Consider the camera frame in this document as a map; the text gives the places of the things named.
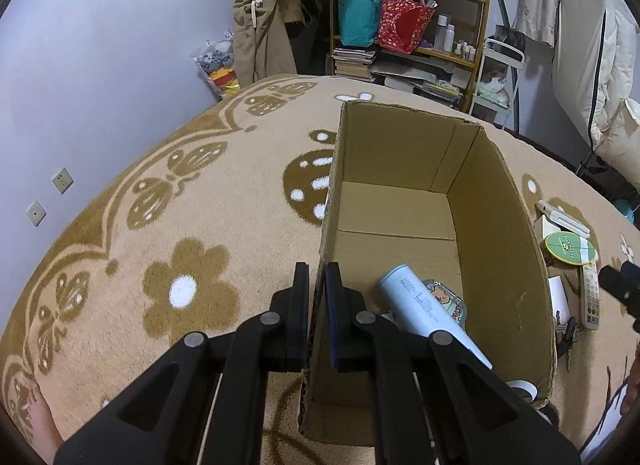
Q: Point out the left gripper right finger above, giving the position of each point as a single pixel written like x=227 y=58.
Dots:
x=433 y=401

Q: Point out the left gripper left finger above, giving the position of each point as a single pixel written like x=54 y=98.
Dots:
x=203 y=401

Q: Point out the white tv remote control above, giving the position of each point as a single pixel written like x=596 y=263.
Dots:
x=590 y=296

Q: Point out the green oval pochacco brush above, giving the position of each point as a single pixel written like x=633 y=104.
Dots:
x=571 y=248

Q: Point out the white square card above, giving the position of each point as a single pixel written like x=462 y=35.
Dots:
x=560 y=308

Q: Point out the cartoon earbuds case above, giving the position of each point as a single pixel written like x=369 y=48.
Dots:
x=449 y=300

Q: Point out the light blue cylinder gadget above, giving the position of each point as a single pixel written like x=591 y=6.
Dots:
x=419 y=311

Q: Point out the cardboard box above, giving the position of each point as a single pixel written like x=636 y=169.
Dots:
x=433 y=192

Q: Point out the person right hand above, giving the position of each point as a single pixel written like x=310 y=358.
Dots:
x=633 y=385

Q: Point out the teal round fan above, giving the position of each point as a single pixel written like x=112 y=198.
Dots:
x=625 y=208

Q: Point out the white folding stand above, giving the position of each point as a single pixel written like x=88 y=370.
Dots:
x=562 y=219

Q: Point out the bare foot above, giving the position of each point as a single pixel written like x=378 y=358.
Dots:
x=46 y=439

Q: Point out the beige floral carpet blanket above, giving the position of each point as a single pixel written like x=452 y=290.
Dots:
x=198 y=234

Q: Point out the cream office chair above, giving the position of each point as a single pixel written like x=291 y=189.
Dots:
x=592 y=76

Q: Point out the white rolling cart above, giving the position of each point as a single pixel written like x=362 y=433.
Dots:
x=498 y=80

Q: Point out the wooden bookshelf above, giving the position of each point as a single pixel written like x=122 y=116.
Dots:
x=469 y=18

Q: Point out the red gift bag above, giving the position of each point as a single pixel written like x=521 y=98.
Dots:
x=403 y=22

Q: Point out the bag of plush toys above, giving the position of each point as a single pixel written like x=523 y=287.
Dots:
x=215 y=62

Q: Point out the stack of books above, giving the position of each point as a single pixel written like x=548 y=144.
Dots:
x=353 y=63

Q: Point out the beige hanging trousers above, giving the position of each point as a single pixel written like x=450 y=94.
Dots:
x=261 y=47

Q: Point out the teal storage bag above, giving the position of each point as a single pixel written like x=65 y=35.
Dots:
x=358 y=21

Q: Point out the wall socket lower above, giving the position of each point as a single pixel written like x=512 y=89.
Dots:
x=36 y=213

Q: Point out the wall socket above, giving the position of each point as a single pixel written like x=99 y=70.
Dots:
x=62 y=180
x=36 y=213

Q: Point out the wall socket upper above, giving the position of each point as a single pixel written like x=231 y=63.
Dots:
x=62 y=180

